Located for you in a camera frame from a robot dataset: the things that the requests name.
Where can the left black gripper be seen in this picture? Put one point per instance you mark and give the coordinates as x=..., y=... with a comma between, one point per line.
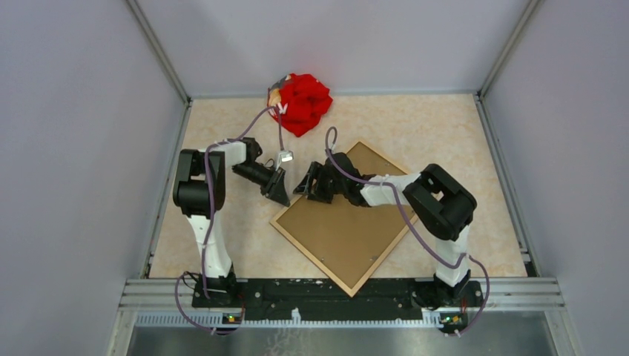
x=277, y=190

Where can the left controller board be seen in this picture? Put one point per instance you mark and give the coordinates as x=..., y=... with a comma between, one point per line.
x=231, y=319

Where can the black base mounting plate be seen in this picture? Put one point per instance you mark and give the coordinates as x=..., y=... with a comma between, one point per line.
x=378, y=299

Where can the aluminium rail front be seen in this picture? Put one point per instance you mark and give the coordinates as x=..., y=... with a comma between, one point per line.
x=158, y=302

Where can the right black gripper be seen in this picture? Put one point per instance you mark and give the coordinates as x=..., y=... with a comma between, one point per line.
x=305, y=188

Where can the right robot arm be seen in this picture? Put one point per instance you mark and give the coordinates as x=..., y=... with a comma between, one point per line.
x=440, y=202

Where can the controller board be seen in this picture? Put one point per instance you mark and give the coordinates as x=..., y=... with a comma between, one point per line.
x=231, y=319
x=456, y=321

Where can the right controller board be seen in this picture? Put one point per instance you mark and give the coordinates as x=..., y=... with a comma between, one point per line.
x=456, y=321

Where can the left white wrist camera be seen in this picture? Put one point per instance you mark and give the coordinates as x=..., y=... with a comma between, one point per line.
x=284, y=156

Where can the red crumpled cloth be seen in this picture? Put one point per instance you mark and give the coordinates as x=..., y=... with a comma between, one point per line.
x=302, y=100

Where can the brown backing board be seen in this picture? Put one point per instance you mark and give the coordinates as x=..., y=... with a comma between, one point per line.
x=344, y=236

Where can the wooden picture frame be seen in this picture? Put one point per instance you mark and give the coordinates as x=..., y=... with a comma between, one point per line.
x=314, y=255

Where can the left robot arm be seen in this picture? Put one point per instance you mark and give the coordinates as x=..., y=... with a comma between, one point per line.
x=199, y=191

